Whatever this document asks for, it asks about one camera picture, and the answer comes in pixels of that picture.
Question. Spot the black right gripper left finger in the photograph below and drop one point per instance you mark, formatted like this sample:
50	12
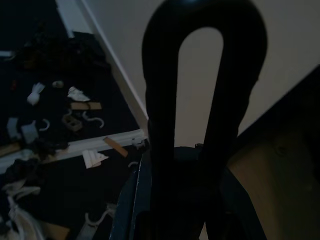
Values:
160	75

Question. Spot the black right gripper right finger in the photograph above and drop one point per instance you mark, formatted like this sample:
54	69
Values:
240	75

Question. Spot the brown cardboard strip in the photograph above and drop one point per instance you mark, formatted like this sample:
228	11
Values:
86	106

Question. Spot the white plastic hook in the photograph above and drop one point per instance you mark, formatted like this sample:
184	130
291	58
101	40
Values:
45	125
93	120
95	220

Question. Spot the short brown cardboard piece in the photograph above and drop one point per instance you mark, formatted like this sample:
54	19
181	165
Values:
116	147

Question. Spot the crumpled white paper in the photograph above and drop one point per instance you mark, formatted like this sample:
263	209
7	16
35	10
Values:
77	94

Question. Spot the small grey lump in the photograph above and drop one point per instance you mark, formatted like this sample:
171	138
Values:
58	84

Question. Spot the long white trim strip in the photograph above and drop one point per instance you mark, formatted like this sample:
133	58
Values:
82	145

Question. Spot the black trash bag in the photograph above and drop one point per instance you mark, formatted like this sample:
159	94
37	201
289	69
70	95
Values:
57	52

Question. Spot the folded white paper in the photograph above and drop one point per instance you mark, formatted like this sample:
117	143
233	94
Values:
93	157

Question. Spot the twisted white tissue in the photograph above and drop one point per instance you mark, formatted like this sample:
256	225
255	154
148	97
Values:
35	93

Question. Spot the grey plastic piece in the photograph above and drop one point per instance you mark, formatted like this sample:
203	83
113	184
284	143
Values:
13	127
28	132

